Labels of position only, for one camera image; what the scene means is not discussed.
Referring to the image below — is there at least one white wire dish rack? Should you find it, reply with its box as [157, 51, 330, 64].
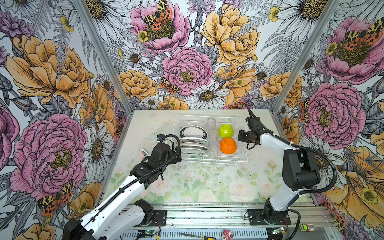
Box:
[173, 115, 248, 165]

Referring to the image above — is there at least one green red rimmed plate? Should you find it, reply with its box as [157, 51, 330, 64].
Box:
[180, 126, 208, 139]

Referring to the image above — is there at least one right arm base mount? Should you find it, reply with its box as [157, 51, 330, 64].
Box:
[244, 209, 292, 226]

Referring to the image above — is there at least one lime green bowl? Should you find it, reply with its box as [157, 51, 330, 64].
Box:
[219, 124, 234, 139]

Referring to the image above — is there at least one middle clear glass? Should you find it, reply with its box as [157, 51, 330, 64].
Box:
[208, 129, 219, 142]

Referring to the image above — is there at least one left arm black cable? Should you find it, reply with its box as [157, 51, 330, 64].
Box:
[89, 134, 182, 217]

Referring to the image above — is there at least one clear glass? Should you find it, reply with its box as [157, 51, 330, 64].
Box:
[208, 129, 219, 142]
[206, 118, 216, 131]
[209, 141, 220, 156]

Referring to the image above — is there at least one orange bowl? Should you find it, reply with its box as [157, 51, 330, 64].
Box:
[220, 138, 237, 155]

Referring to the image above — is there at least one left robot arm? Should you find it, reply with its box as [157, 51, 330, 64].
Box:
[62, 134, 182, 240]

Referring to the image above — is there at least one blue rimmed watermelon plate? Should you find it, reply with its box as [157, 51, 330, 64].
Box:
[180, 137, 210, 147]

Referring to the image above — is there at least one near clear glass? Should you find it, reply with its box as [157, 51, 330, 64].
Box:
[209, 141, 220, 156]

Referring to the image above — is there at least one plain white plate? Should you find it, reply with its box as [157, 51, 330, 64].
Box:
[181, 146, 209, 154]

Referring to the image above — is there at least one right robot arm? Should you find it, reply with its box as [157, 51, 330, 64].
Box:
[238, 111, 338, 224]

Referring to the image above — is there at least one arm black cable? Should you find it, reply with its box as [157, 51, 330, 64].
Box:
[89, 134, 182, 217]
[246, 107, 338, 194]

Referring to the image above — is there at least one far clear glass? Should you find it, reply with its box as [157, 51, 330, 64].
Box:
[206, 118, 216, 131]

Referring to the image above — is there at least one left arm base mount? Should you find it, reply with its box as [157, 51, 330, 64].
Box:
[136, 210, 168, 227]

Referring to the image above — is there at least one yellow handled screwdriver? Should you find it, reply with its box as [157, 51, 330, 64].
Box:
[180, 233, 217, 240]

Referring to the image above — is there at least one small green display module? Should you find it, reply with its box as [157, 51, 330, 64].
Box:
[300, 224, 316, 232]

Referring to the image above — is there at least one small pink metal clip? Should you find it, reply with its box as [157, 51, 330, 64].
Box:
[140, 148, 148, 157]

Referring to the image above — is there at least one pink white small object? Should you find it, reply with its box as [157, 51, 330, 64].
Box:
[222, 230, 234, 240]

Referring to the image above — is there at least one green circuit board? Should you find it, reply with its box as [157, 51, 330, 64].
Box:
[136, 230, 158, 238]

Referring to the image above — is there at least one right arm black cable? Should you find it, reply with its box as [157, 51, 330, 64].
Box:
[246, 107, 338, 194]

